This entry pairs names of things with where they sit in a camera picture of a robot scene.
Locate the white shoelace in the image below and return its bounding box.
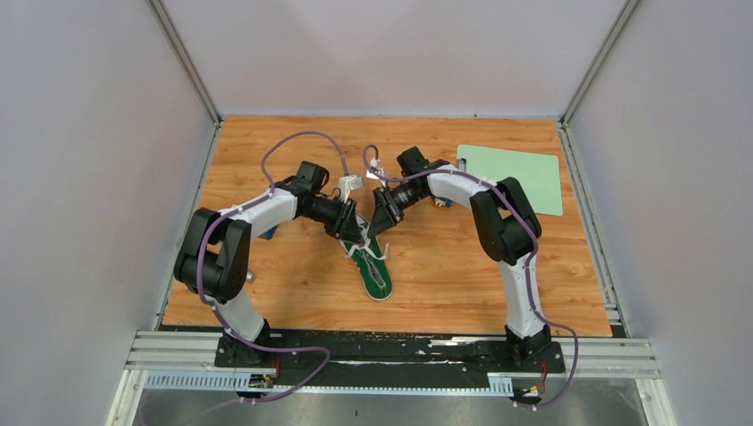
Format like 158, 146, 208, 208
339, 237, 390, 261

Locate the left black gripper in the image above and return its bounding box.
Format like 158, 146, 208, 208
303, 195, 366, 247

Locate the purple cable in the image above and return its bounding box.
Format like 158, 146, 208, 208
140, 130, 349, 426
361, 144, 579, 412

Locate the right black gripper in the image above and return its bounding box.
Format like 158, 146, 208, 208
369, 182, 428, 239

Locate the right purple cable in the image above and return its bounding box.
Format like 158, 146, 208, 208
361, 144, 579, 412

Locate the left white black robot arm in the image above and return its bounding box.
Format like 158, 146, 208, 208
173, 162, 365, 367

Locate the blue yellow toy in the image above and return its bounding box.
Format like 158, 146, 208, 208
258, 226, 277, 241

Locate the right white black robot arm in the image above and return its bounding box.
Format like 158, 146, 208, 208
363, 146, 553, 371

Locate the light green clipboard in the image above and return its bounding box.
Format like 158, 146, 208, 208
456, 144, 564, 217

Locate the blue red toy car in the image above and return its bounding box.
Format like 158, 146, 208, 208
433, 197, 453, 208

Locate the green canvas sneaker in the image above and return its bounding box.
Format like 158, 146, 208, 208
341, 214, 394, 302

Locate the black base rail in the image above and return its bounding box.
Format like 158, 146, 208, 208
126, 326, 663, 398

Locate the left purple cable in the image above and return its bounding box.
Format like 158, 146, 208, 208
140, 130, 349, 426

